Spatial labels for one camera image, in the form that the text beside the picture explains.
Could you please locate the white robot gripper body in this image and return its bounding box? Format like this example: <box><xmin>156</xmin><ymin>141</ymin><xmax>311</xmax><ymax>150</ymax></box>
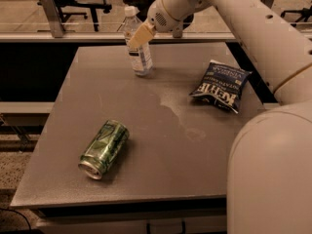
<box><xmin>147</xmin><ymin>0</ymin><xmax>211</xmax><ymax>33</ymax></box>

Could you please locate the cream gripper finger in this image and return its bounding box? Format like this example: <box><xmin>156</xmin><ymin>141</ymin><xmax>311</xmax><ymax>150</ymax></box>
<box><xmin>129</xmin><ymin>20</ymin><xmax>156</xmax><ymax>48</ymax></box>

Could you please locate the clear plastic water bottle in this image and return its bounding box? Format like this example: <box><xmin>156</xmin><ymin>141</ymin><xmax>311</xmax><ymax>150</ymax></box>
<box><xmin>122</xmin><ymin>6</ymin><xmax>153</xmax><ymax>76</ymax></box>

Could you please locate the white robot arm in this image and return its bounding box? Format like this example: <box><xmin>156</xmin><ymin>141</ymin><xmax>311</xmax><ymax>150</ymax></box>
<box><xmin>131</xmin><ymin>0</ymin><xmax>312</xmax><ymax>234</ymax></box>

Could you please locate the blue Kettle chips bag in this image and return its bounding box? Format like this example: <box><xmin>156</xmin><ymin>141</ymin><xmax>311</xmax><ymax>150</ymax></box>
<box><xmin>189</xmin><ymin>59</ymin><xmax>252</xmax><ymax>114</ymax></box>

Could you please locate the green soda can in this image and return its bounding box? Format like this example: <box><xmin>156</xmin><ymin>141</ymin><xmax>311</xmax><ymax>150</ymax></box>
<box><xmin>78</xmin><ymin>120</ymin><xmax>130</xmax><ymax>179</ymax></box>

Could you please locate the black chair base right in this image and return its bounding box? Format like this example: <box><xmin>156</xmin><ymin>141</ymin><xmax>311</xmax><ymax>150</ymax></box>
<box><xmin>281</xmin><ymin>7</ymin><xmax>312</xmax><ymax>22</ymax></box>

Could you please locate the middle metal glass bracket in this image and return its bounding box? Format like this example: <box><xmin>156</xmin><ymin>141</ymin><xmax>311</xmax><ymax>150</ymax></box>
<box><xmin>173</xmin><ymin>21</ymin><xmax>183</xmax><ymax>38</ymax></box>

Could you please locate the left metal glass bracket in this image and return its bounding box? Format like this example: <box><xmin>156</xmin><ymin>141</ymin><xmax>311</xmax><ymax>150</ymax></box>
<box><xmin>40</xmin><ymin>0</ymin><xmax>64</xmax><ymax>38</ymax></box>

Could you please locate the black drawer handle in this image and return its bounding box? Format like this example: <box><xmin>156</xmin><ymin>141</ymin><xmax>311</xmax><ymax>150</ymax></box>
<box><xmin>146</xmin><ymin>221</ymin><xmax>186</xmax><ymax>234</ymax></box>

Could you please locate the black floor cable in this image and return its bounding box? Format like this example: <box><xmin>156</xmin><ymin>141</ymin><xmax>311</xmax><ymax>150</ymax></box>
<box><xmin>0</xmin><ymin>207</ymin><xmax>32</xmax><ymax>231</ymax></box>

